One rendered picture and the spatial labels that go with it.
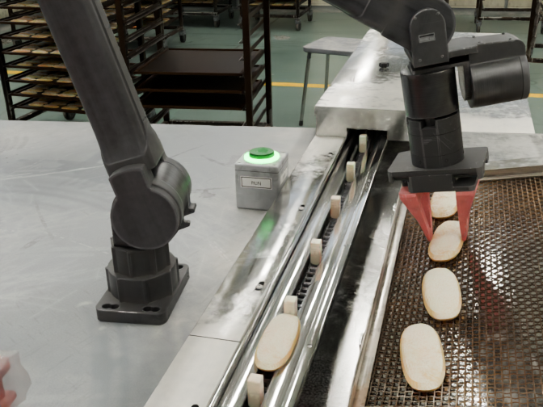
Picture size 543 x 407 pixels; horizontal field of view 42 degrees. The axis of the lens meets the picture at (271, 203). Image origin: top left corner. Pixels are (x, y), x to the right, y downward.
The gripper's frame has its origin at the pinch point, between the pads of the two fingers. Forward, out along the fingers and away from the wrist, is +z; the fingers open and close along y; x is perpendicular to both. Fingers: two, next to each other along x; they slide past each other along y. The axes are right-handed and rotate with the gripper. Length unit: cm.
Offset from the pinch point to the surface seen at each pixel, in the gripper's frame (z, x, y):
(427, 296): 0.4, 13.5, -0.1
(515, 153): 11, -55, -3
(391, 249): 1.0, 2.4, 6.1
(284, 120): 72, -298, 150
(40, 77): 14, -221, 250
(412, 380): 0.6, 26.6, -1.3
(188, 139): 0, -44, 58
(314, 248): 2.0, -0.1, 16.8
